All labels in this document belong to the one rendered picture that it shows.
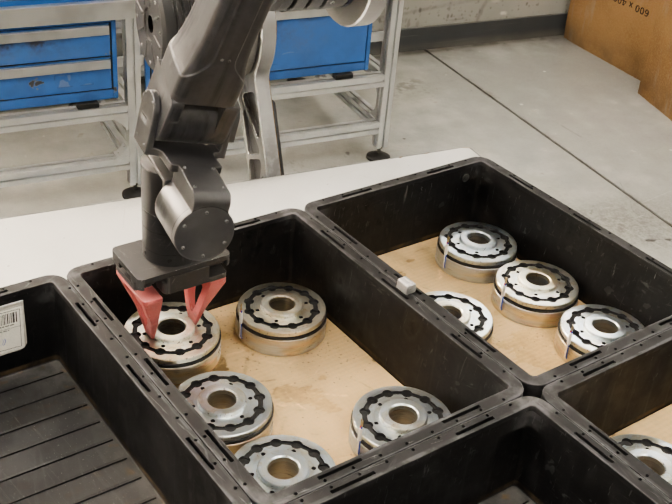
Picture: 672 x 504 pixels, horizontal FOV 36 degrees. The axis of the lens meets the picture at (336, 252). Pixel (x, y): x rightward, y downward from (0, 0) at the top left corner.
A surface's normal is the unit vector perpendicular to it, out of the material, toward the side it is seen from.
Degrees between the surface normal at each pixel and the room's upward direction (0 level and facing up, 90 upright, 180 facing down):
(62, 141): 0
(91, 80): 90
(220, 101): 111
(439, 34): 90
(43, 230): 0
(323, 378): 0
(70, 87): 90
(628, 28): 90
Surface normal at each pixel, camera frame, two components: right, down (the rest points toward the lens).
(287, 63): 0.43, 0.50
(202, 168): 0.31, -0.80
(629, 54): -0.88, 0.22
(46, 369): 0.07, -0.84
